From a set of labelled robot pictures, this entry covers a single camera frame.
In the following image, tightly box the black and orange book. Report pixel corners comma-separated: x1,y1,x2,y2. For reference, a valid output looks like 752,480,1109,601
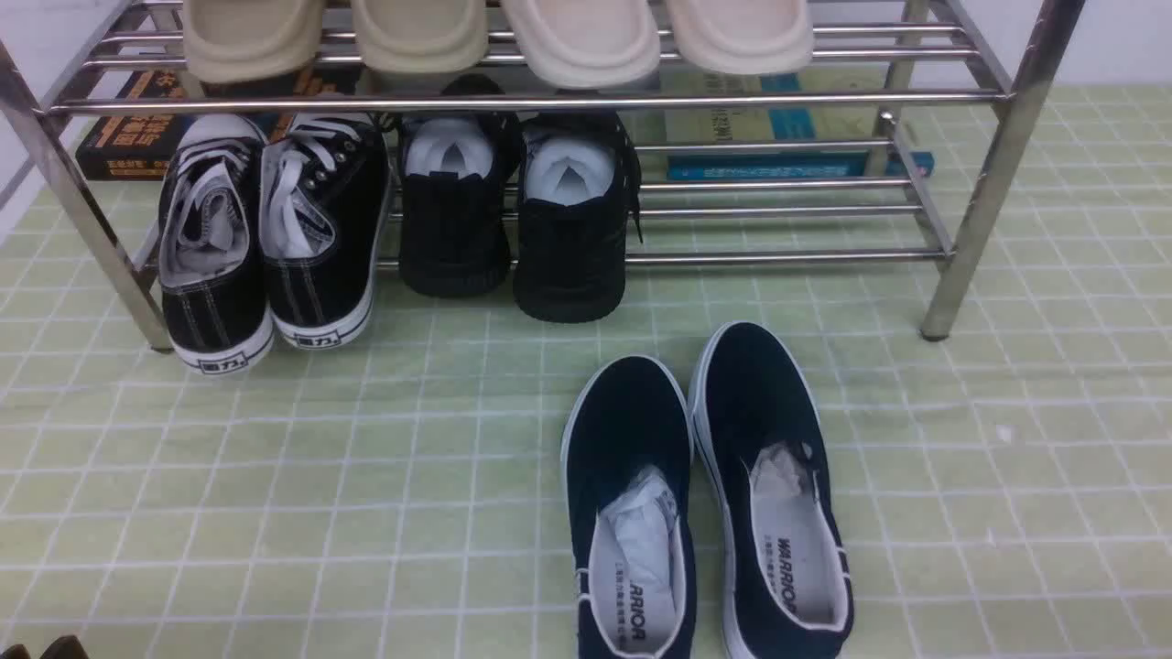
75,70,361,182

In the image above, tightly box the far-left beige slipper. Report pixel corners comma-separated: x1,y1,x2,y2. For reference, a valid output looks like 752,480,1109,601
180,1,327,84

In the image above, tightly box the blue and beige book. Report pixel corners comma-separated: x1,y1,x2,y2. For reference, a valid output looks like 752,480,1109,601
657,64,886,182

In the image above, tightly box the left navy slip-on shoe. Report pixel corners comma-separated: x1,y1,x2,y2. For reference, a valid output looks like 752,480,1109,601
560,355,699,658

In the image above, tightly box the right navy slip-on shoe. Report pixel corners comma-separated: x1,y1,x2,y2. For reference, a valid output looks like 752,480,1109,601
688,321,856,658

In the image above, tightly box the black canvas lace-up sneaker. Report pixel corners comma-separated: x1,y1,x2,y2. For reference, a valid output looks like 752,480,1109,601
157,115,275,376
259,113,393,351

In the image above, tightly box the right black knit shoe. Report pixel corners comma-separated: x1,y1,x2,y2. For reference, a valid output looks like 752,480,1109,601
512,113,642,324

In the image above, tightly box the far-right cream slipper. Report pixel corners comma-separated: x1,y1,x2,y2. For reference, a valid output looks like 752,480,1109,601
666,1,815,76

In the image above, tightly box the navy slip-on shoe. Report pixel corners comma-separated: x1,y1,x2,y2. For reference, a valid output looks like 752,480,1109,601
560,355,699,658
688,321,856,658

